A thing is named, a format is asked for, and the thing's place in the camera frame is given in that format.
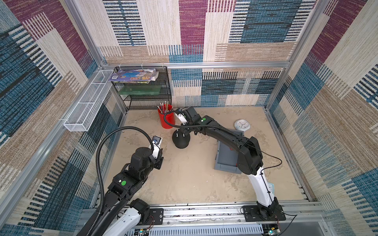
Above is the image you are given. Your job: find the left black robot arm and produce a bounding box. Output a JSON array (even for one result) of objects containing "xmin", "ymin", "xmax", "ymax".
[{"xmin": 78, "ymin": 126, "xmax": 163, "ymax": 236}]

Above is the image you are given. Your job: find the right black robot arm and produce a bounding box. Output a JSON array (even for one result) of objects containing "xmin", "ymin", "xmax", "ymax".
[{"xmin": 163, "ymin": 107, "xmax": 286, "ymax": 221}]

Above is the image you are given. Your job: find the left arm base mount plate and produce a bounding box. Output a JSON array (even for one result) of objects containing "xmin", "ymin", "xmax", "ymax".
[{"xmin": 138, "ymin": 208, "xmax": 164, "ymax": 226}]

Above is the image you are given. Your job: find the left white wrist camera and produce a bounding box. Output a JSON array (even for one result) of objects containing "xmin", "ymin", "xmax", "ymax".
[{"xmin": 152, "ymin": 136, "xmax": 162, "ymax": 160}]

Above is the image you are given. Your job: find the round white clock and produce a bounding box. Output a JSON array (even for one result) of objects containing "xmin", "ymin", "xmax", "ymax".
[{"xmin": 234, "ymin": 119, "xmax": 251, "ymax": 132}]

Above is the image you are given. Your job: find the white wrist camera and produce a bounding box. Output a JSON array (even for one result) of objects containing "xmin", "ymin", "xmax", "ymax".
[
  {"xmin": 152, "ymin": 136, "xmax": 162, "ymax": 160},
  {"xmin": 175, "ymin": 112, "xmax": 188, "ymax": 125}
]

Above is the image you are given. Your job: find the colourful book on shelf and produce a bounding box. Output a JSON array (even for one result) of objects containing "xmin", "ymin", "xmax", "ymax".
[{"xmin": 108, "ymin": 69, "xmax": 159, "ymax": 84}]

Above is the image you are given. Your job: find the small teal square clock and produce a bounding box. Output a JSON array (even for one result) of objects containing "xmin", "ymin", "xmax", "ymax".
[{"xmin": 267, "ymin": 183, "xmax": 275, "ymax": 195}]

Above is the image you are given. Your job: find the grey plastic parts bin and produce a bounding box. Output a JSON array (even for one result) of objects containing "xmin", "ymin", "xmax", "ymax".
[{"xmin": 215, "ymin": 141, "xmax": 242, "ymax": 175}]

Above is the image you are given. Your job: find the black dome screw base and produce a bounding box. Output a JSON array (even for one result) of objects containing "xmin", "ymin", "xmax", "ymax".
[{"xmin": 172, "ymin": 130, "xmax": 191, "ymax": 149}]

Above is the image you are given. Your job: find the black wire shelf rack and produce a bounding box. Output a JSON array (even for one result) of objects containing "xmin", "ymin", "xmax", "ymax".
[{"xmin": 112, "ymin": 66, "xmax": 172, "ymax": 111}]

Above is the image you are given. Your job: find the white mesh wall basket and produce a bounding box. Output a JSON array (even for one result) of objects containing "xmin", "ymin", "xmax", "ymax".
[{"xmin": 64, "ymin": 70, "xmax": 113, "ymax": 132}]

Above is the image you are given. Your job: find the red pen cup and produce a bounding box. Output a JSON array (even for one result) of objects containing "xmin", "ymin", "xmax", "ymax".
[{"xmin": 157, "ymin": 102, "xmax": 175, "ymax": 129}]

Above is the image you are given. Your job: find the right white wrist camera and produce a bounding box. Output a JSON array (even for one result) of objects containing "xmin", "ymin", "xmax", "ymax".
[{"xmin": 175, "ymin": 112, "xmax": 188, "ymax": 125}]

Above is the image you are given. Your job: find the green board on shelf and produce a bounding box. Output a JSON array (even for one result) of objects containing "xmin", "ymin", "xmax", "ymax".
[{"xmin": 118, "ymin": 85, "xmax": 161, "ymax": 95}]

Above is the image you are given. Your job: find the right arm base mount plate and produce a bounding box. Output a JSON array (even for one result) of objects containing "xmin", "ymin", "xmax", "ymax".
[{"xmin": 242, "ymin": 205, "xmax": 286, "ymax": 222}]

